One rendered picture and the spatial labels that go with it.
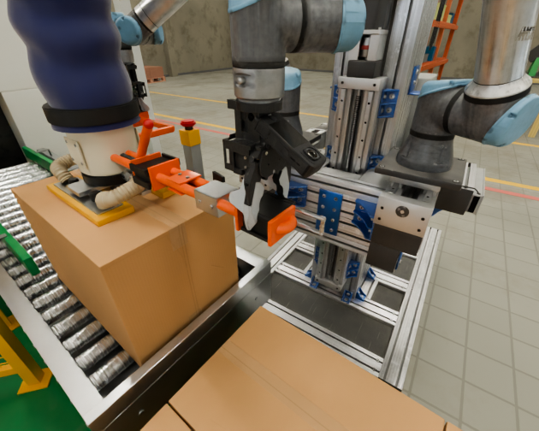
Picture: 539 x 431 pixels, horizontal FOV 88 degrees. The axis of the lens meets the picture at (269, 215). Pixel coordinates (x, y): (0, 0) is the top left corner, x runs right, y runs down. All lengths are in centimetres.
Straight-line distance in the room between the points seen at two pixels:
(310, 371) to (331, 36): 82
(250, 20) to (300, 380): 84
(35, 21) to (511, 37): 93
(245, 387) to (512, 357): 146
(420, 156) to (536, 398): 133
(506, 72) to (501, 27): 9
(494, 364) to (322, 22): 175
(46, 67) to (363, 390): 112
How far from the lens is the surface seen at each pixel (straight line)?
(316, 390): 91
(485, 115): 80
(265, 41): 42
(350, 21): 48
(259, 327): 100
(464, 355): 187
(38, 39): 85
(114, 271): 72
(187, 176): 66
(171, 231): 75
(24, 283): 150
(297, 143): 43
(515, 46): 76
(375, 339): 146
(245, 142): 46
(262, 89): 42
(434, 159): 91
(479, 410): 173
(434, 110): 88
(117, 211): 85
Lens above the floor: 136
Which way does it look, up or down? 32 degrees down
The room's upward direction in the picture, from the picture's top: straight up
